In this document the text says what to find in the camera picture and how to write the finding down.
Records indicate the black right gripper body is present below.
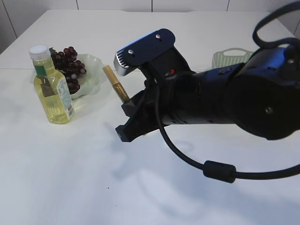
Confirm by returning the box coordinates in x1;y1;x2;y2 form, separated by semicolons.
115;81;171;143

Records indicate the gold glitter marker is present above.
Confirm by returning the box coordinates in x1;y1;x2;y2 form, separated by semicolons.
103;65;129;104

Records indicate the yellow oil bottle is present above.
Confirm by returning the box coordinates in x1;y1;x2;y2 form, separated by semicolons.
29;45;75;124

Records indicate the purple grape bunch with leaf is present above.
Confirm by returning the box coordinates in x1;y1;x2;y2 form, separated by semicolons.
49;46;87;95

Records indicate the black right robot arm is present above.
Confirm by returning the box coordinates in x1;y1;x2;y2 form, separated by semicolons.
116;46;300;142

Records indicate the translucent green wavy plate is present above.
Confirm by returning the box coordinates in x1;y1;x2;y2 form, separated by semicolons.
30;53;108;100

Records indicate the pale green woven basket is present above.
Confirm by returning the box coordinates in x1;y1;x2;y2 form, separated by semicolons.
211;47;254;69

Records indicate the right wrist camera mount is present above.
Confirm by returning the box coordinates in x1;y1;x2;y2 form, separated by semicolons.
113;29;175;76

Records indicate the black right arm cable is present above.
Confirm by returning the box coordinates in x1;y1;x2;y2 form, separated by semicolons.
153;0;300;184

